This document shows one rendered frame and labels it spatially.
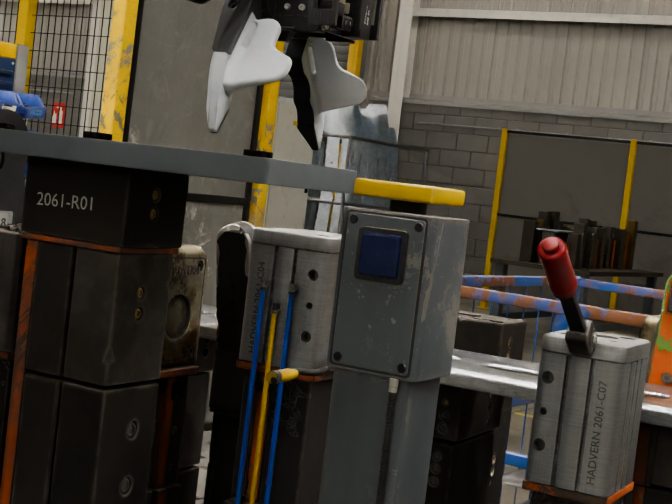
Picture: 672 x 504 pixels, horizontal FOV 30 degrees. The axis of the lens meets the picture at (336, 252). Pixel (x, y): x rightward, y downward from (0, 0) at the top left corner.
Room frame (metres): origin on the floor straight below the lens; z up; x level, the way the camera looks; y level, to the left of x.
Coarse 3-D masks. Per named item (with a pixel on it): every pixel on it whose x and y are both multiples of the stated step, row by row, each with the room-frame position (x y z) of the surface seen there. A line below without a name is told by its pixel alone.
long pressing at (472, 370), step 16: (208, 320) 1.28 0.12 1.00; (208, 336) 1.23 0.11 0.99; (464, 352) 1.27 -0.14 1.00; (464, 368) 1.15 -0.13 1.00; (480, 368) 1.16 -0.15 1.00; (512, 368) 1.20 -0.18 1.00; (528, 368) 1.20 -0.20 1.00; (448, 384) 1.11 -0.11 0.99; (464, 384) 1.10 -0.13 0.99; (480, 384) 1.10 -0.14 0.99; (496, 384) 1.09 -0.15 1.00; (512, 384) 1.08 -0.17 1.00; (528, 384) 1.08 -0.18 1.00; (656, 384) 1.20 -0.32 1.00; (528, 400) 1.08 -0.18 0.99; (656, 400) 1.09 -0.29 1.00; (656, 416) 1.03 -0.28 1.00
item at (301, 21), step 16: (272, 0) 0.91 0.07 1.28; (288, 0) 0.91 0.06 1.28; (304, 0) 0.91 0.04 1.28; (320, 0) 0.90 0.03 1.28; (336, 0) 0.88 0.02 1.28; (352, 0) 0.92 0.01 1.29; (368, 0) 0.93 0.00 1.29; (272, 16) 0.92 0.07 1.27; (288, 16) 0.91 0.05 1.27; (304, 16) 0.91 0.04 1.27; (320, 16) 0.89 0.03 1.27; (336, 16) 0.88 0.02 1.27; (352, 16) 0.92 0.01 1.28; (368, 16) 0.93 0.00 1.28; (288, 32) 0.95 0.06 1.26; (320, 32) 0.91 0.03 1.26; (336, 32) 0.92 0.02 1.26; (352, 32) 0.92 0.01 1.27; (368, 32) 0.93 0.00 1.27
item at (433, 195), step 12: (360, 180) 0.86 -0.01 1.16; (372, 180) 0.86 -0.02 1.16; (360, 192) 0.86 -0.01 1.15; (372, 192) 0.85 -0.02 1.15; (384, 192) 0.85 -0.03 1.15; (396, 192) 0.85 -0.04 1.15; (408, 192) 0.84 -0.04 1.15; (420, 192) 0.84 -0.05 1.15; (432, 192) 0.84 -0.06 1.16; (444, 192) 0.85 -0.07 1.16; (456, 192) 0.87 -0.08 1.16; (396, 204) 0.87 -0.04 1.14; (408, 204) 0.86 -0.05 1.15; (420, 204) 0.86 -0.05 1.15; (444, 204) 0.86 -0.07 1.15; (456, 204) 0.87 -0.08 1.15
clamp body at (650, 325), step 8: (648, 320) 1.26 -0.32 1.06; (656, 320) 1.26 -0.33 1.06; (648, 328) 1.26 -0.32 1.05; (656, 328) 1.25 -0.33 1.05; (648, 336) 1.26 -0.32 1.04; (656, 336) 1.25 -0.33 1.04; (648, 360) 1.26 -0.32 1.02; (648, 368) 1.25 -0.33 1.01; (648, 376) 1.25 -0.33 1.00; (624, 496) 1.27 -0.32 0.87; (632, 496) 1.26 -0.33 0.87
